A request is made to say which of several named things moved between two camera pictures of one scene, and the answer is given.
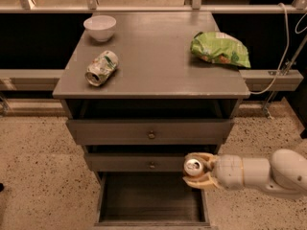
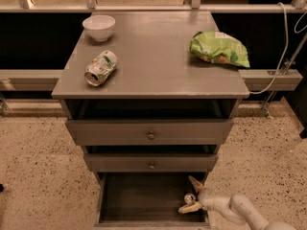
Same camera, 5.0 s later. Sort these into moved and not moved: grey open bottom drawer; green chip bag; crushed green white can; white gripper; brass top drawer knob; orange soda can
Moved: white gripper; orange soda can
Not moved: brass top drawer knob; grey open bottom drawer; crushed green white can; green chip bag
